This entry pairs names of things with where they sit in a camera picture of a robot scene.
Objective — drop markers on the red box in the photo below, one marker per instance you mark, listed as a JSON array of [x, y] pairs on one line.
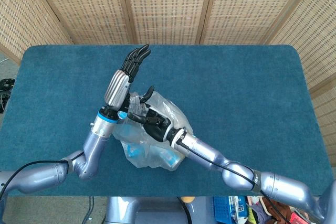
[[299, 219]]

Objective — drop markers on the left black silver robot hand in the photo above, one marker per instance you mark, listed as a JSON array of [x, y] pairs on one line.
[[118, 87]]

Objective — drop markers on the brown cloth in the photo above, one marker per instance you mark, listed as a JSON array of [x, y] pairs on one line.
[[278, 211]]

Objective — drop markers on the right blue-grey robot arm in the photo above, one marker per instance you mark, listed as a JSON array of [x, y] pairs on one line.
[[204, 150]]

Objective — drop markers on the blue carpet table mat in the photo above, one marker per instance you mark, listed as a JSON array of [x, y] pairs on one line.
[[236, 77]]

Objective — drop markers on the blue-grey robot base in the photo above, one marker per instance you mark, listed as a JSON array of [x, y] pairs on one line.
[[147, 211]]

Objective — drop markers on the yellow round knob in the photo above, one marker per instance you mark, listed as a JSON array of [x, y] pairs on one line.
[[187, 199]]

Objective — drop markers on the blue snack packets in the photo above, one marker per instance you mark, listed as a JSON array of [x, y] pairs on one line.
[[172, 159], [134, 152]]

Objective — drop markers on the light blue plastic pouch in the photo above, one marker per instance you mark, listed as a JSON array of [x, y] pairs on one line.
[[130, 132]]

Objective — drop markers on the bamboo folding screen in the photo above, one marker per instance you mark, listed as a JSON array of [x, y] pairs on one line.
[[168, 6]]

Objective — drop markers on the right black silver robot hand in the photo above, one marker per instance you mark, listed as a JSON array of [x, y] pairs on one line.
[[156, 127]]

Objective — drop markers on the blue plastic basket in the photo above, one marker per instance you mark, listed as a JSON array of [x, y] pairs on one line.
[[220, 209]]

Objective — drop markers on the clear plastic bag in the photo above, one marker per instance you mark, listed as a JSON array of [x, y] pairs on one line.
[[173, 113]]

